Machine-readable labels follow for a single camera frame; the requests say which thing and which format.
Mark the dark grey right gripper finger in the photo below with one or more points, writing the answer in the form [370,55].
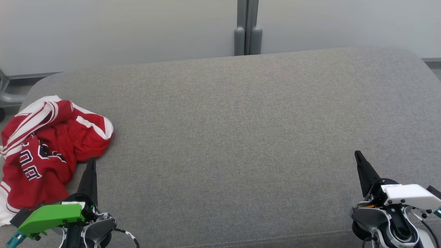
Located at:
[366,172]

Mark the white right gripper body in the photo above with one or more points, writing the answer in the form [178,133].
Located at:
[410,194]

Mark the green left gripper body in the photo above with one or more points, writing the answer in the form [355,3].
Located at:
[51,217]

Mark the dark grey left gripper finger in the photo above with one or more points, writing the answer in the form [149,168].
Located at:
[90,182]

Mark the red basketball jersey white sleeves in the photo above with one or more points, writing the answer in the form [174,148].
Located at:
[41,179]

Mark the red shorts white stripes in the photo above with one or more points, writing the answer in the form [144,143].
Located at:
[89,141]

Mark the grey curved metal base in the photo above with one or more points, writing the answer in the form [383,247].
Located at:
[8,98]

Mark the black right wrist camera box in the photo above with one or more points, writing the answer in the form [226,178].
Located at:
[434,192]

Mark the grey partition post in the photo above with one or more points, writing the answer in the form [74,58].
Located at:
[255,38]
[239,38]

